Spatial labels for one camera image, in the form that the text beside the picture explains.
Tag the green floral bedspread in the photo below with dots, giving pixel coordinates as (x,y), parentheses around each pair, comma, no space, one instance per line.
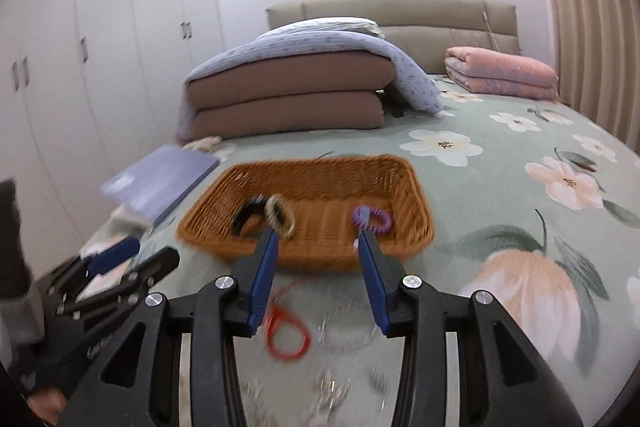
(475,187)

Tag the white wardrobe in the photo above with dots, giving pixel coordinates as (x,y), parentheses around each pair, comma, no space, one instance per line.
(125,32)

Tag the beige curtain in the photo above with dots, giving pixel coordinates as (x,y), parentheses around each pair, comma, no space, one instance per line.
(585,32)

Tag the person's left hand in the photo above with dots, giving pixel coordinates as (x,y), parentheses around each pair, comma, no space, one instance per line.
(45,407)

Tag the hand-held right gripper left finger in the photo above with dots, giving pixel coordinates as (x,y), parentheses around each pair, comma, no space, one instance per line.
(262,279)

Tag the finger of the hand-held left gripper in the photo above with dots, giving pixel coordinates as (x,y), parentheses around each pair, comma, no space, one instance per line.
(160,262)
(117,252)

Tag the person's left forearm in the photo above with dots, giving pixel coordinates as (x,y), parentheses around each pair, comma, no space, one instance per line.
(15,247)

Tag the folded pink quilt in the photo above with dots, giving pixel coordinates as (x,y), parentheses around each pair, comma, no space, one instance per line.
(500,72)

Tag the folded brown and blue quilt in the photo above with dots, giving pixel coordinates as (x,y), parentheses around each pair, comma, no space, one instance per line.
(285,97)

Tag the cream fluffy cloth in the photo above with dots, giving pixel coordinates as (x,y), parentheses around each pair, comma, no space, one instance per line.
(205,143)

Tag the blue folder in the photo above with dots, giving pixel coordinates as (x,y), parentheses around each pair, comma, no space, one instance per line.
(160,182)

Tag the beige padded headboard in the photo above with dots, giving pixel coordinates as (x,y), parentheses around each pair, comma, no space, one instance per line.
(425,17)

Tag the brown wicker basket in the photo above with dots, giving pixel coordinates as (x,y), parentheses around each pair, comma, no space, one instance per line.
(320,187)

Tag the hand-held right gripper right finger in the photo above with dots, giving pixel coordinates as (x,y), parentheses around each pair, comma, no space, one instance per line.
(372,287)

